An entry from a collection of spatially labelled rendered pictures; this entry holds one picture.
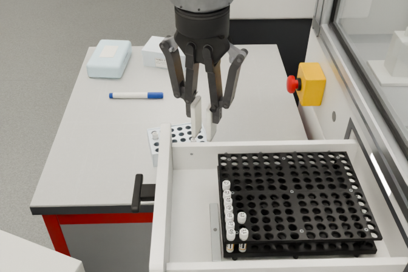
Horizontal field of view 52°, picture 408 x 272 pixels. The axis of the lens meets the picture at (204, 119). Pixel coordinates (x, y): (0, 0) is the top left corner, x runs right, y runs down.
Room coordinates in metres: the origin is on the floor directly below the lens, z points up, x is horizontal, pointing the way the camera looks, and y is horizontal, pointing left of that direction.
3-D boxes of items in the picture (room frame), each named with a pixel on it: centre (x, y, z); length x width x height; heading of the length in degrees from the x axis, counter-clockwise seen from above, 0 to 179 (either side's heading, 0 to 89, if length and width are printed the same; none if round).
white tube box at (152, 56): (1.06, 0.10, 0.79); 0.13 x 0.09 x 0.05; 75
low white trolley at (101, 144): (0.84, 0.06, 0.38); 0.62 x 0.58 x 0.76; 2
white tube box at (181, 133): (0.68, 0.06, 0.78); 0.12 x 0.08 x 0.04; 104
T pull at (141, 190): (0.43, 0.09, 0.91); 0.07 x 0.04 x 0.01; 2
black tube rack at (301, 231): (0.44, -0.14, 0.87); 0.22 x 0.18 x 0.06; 92
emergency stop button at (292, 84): (0.77, -0.20, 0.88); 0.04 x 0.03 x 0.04; 2
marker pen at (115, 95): (0.88, 0.17, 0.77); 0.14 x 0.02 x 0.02; 91
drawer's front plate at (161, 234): (0.43, 0.06, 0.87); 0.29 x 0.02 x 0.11; 2
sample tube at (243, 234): (0.35, -0.06, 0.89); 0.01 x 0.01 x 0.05
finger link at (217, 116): (0.53, -0.03, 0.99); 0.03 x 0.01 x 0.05; 69
